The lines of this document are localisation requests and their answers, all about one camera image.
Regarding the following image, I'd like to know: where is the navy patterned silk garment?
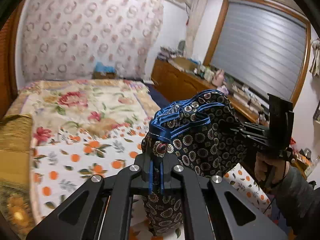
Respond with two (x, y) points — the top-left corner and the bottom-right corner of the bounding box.
(141, 89), (247, 236)

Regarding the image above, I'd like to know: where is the grey sleeved right forearm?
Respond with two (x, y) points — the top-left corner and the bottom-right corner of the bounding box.
(274, 167), (319, 239)

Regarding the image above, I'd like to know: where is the right hand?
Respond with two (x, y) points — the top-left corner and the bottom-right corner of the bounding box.
(254, 152), (290, 188)

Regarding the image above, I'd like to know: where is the orange print bed sheet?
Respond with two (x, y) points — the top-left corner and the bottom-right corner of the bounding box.
(30, 121), (271, 239)

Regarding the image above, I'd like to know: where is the pink kettle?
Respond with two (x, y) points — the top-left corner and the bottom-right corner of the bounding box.
(212, 69), (225, 87)

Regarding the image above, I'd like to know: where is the grey window blind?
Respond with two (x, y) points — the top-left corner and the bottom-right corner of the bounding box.
(210, 0), (306, 100)

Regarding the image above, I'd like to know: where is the wooden sideboard cabinet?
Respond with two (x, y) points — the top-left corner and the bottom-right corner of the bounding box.
(151, 57), (270, 124)

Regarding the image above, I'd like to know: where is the floral quilt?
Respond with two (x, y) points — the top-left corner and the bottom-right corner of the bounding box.
(6, 79), (159, 146)

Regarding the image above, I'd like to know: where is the blue bag behind bed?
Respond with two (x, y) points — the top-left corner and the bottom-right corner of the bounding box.
(93, 62), (116, 79)

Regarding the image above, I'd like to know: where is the cardboard box on sideboard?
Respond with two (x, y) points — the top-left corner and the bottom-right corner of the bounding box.
(173, 57), (197, 71)

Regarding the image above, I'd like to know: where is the olive brown folded blanket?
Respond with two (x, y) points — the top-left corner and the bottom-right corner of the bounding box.
(1, 115), (35, 239)

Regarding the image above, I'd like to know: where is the cloth hanging on wall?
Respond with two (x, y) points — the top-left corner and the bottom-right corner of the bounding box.
(309, 38), (320, 77)

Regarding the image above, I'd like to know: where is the patterned wall curtain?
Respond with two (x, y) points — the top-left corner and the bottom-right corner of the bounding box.
(22, 0), (163, 81)

